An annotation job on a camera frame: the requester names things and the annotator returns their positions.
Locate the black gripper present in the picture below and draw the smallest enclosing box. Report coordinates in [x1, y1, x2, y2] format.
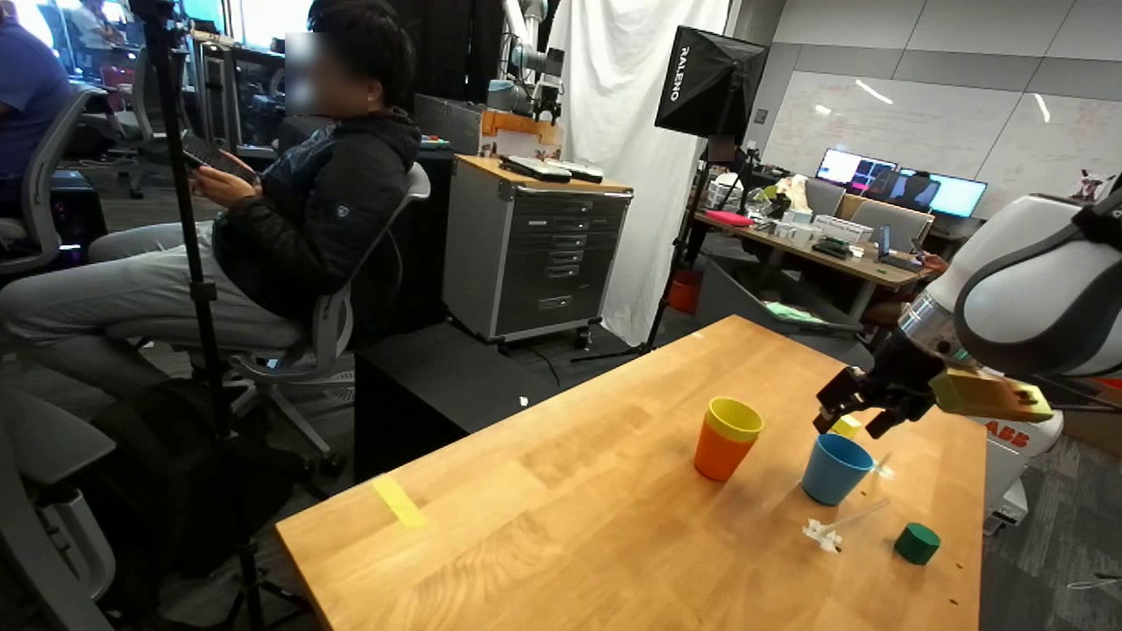
[814, 331, 946, 442]

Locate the blue plastic cup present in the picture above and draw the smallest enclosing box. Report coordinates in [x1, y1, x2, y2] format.
[800, 430, 876, 507]

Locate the yellow plastic cup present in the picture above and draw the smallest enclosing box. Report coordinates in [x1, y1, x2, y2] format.
[700, 395, 763, 448]

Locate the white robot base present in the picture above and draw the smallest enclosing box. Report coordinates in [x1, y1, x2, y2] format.
[978, 406, 1066, 527]

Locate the clear plastic stick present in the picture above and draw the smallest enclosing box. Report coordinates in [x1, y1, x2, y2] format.
[856, 454, 897, 499]

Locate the small white plastic piece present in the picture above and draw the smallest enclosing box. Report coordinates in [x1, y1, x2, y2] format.
[800, 517, 848, 557]

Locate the green cylinder block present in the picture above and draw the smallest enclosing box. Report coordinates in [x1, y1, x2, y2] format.
[889, 520, 942, 569]

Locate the orange plastic cup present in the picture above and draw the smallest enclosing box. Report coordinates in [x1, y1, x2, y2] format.
[692, 416, 757, 488]

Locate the cluttered background desk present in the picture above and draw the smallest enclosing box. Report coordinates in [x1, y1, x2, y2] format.
[697, 171, 924, 326]

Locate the red container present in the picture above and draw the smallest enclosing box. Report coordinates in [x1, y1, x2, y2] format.
[667, 262, 704, 316]

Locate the row of background monitors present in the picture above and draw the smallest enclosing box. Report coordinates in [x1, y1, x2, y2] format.
[814, 148, 993, 226]

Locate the black light stand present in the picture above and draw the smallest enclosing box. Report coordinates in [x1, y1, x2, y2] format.
[643, 137, 723, 353]

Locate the black softbox light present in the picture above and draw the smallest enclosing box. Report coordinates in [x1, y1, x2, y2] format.
[652, 26, 770, 148]

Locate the white curtain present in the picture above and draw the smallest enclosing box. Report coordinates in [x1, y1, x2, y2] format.
[548, 0, 741, 347]

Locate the grey drawer cabinet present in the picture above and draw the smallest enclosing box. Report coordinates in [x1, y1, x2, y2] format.
[438, 156, 637, 347]

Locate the orange cardboard box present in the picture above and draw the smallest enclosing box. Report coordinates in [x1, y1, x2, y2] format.
[472, 104, 564, 166]

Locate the yellow tape strip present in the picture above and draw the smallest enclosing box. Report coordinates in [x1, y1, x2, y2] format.
[371, 472, 431, 537]

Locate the grey mesh office chair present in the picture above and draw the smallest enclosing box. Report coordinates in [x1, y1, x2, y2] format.
[224, 157, 436, 458]

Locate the person in black jacket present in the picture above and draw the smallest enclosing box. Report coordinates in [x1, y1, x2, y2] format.
[0, 0, 425, 389]

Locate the person in blue shirt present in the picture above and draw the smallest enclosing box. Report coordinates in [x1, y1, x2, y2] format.
[0, 4, 78, 226]

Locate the yellowish wrist camera box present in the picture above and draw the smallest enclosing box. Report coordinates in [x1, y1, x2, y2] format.
[930, 366, 1059, 423]

